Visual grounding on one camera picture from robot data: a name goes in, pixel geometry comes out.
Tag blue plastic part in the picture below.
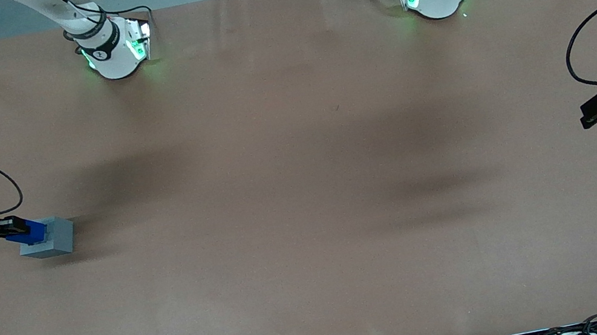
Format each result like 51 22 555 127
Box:
4 218 49 249

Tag gray square base block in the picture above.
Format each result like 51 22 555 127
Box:
15 212 79 263

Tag brown table cover sheet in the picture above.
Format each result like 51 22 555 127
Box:
0 0 597 335

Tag black right base cable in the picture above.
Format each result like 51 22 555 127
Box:
56 0 157 57

